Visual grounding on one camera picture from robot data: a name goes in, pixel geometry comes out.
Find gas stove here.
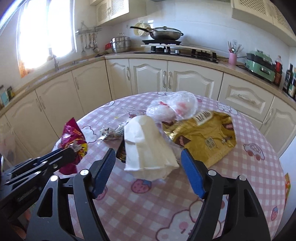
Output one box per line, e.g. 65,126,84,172
136,40,219,63

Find pink utensil holder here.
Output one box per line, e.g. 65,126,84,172
228,40,243,65

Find magenta snack wrapper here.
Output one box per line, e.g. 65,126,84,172
59,118,88,175

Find glass jar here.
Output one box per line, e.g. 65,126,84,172
0,85,10,106

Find gold snack bag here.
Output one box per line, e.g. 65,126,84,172
162,110,237,168

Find red soda bottle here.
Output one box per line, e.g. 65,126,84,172
274,55,282,86

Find green electric cooker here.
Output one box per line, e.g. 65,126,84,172
244,50,275,82

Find dark sauce bottle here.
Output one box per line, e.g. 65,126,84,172
282,64,293,93

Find crumpled silver foil wrapper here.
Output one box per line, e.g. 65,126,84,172
98,124,125,141

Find clear plastic bag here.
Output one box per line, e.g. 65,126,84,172
146,91,198,122

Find cream colander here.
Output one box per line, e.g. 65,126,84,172
133,22,151,37

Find cream upper cabinets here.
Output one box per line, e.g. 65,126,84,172
90,1,295,50

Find hanging utensil rack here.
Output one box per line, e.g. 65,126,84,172
75,21,102,57

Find white paper tissue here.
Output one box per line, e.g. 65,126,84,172
124,115,180,181

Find kitchen faucet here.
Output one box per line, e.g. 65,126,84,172
47,48,59,72

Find pink checkered tablecloth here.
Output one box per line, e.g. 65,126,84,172
77,92,285,240

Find frying pan with lid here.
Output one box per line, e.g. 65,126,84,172
130,26,184,41

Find cream base cabinets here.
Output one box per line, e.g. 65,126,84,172
14,54,295,155

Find stainless steel pot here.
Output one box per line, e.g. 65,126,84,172
110,33,132,53

